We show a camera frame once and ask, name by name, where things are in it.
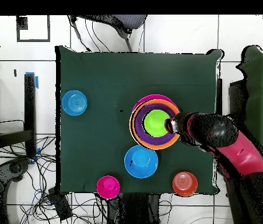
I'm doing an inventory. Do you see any small green bowl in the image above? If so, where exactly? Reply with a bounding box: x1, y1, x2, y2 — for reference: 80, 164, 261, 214
143, 109, 171, 138

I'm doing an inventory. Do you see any purple bowl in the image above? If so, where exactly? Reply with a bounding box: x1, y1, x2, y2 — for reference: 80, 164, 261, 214
134, 103, 180, 146

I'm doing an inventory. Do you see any large pink bowl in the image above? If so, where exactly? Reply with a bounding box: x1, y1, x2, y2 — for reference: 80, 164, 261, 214
132, 93, 177, 113

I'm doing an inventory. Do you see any large orange bowl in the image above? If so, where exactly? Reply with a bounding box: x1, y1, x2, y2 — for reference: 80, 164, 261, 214
129, 99, 182, 151

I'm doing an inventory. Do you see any medium blue bowl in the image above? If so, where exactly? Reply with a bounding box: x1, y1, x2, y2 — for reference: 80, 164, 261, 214
124, 144, 159, 180

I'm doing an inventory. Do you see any small orange bowl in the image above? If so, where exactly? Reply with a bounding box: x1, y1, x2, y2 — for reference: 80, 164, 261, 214
172, 171, 199, 197

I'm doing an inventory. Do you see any dark green tablecloth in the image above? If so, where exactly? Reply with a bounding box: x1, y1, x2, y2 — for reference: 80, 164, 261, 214
54, 45, 224, 195

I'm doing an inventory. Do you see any small pink-red bowl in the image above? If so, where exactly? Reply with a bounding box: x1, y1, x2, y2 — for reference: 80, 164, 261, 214
96, 175, 121, 200

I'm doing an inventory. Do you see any small blue bowl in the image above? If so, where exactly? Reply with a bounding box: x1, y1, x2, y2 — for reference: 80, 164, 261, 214
61, 90, 88, 117

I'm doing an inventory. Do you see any grey mesh office chair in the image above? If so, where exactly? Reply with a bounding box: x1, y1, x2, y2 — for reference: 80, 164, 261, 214
67, 15, 148, 53

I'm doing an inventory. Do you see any black power strip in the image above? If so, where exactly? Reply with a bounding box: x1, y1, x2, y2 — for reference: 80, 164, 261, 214
47, 187, 73, 221

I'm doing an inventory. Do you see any blue tape strip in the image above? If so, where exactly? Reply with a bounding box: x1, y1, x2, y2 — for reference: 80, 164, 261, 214
25, 71, 39, 90

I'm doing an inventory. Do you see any black metal stand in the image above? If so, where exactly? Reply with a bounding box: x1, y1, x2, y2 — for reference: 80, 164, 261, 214
0, 73, 38, 157

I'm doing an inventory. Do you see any black chair base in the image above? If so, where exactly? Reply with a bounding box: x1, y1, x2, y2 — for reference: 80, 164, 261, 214
0, 157, 32, 187

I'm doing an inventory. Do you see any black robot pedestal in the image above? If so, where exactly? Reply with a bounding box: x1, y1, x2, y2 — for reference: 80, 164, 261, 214
107, 192, 162, 224

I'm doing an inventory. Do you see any tangle of floor cables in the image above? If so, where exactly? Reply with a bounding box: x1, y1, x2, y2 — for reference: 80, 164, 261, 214
0, 120, 108, 224

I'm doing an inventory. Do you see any black square floor frame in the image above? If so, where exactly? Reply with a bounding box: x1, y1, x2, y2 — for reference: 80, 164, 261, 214
16, 15, 51, 43

